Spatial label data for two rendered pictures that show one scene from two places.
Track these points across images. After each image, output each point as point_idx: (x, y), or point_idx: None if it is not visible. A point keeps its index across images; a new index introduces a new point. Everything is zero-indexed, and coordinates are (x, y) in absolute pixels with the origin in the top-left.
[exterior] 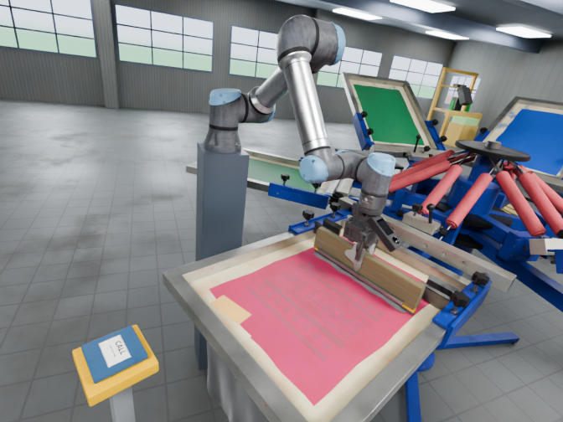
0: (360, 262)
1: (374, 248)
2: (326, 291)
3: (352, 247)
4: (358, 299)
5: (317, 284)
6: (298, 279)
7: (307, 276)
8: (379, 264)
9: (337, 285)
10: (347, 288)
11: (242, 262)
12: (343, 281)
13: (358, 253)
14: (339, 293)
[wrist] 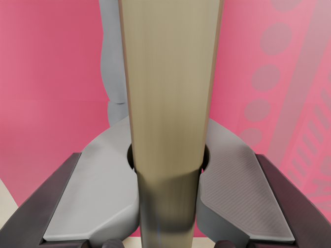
0: (222, 139)
1: (74, 187)
2: (325, 111)
3: (186, 239)
4: (285, 12)
5: (304, 146)
6: (318, 183)
7: (291, 179)
8: (216, 28)
9: (262, 113)
10: (253, 82)
11: None
12: (229, 113)
13: (319, 213)
14: (302, 80)
